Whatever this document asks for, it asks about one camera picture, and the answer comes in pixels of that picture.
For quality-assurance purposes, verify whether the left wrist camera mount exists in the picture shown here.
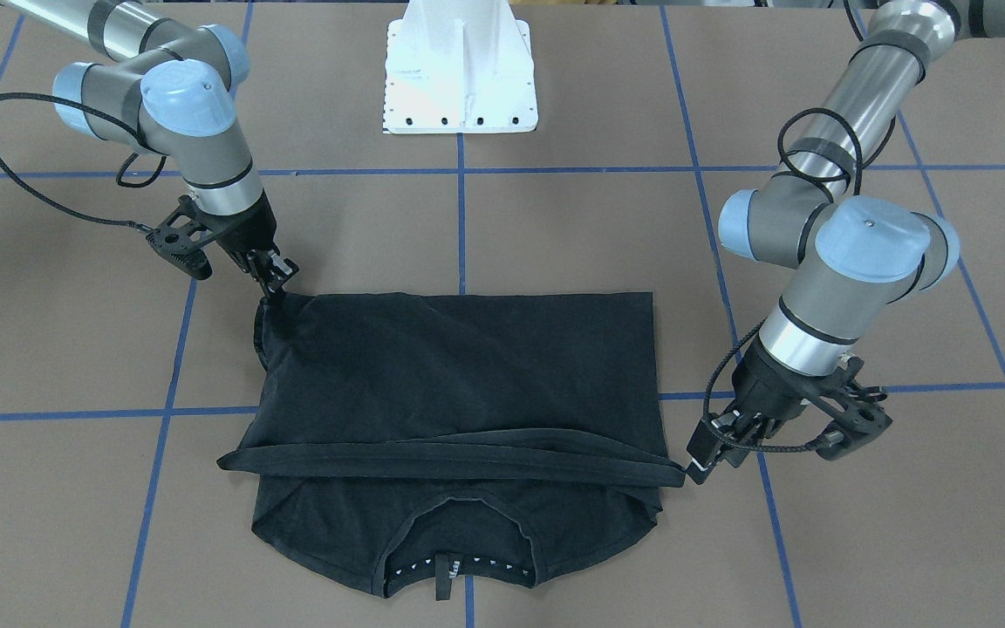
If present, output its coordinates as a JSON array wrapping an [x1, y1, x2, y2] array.
[[812, 353, 892, 461]]

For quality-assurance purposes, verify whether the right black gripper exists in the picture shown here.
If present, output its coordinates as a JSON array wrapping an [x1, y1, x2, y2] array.
[[206, 192, 299, 301]]

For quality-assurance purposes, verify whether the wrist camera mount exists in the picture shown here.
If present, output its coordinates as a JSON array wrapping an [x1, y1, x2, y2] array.
[[145, 195, 213, 281], [812, 353, 892, 461]]

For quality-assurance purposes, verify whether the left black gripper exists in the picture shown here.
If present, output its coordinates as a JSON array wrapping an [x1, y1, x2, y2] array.
[[686, 338, 817, 485]]

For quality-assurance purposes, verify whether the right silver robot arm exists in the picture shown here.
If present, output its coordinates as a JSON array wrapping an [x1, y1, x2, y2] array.
[[8, 1, 298, 299]]

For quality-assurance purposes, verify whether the black graphic t-shirt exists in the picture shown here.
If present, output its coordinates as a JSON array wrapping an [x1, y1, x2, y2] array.
[[218, 291, 686, 597]]

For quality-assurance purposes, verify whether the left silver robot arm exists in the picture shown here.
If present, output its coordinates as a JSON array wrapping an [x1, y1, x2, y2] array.
[[687, 1, 1005, 484]]

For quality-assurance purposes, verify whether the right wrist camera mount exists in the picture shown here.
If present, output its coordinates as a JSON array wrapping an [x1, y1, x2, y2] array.
[[145, 195, 213, 281]]

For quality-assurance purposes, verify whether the white camera stand column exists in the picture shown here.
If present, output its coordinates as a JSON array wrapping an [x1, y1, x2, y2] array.
[[382, 1, 539, 134]]

